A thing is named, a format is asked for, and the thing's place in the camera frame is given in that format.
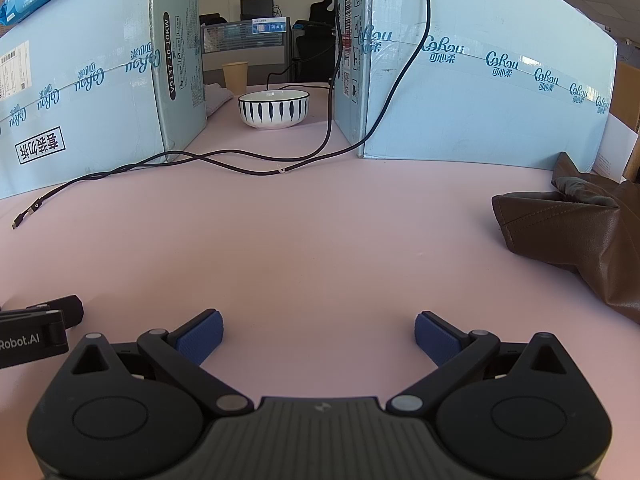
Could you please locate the tan paper cup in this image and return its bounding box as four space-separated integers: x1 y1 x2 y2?
222 61 249 94

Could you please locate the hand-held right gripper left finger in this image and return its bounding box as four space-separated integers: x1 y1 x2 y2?
65 309 253 417

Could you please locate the black office chair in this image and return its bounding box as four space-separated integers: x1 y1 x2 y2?
292 0 337 61

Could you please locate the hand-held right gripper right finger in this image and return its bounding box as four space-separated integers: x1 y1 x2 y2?
387 311 576 417

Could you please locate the white flat board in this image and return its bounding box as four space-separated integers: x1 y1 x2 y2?
594 112 640 184

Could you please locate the brown cardboard box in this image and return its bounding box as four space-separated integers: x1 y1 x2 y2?
612 60 640 134

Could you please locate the dark computer monitor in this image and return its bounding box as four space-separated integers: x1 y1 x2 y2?
240 0 275 21

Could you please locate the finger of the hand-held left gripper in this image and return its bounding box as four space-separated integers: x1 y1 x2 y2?
25 295 84 331

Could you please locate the thin black cable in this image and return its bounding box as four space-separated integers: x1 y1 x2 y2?
266 57 333 93

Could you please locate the light blue carton red label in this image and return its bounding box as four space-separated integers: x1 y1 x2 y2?
332 0 619 171

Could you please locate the white bowl dark leaf pattern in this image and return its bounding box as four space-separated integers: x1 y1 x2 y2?
237 89 310 131

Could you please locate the grey office partition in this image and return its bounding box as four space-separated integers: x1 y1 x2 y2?
200 16 292 57

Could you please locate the black usb cable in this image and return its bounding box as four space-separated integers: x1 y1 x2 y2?
12 0 348 231
30 0 432 211

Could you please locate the white cloth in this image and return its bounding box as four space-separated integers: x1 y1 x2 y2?
204 82 234 117

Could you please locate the brown leather garment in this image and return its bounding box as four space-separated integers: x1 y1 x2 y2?
491 151 640 325

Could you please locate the light blue carton white label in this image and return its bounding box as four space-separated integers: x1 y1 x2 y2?
0 0 208 201

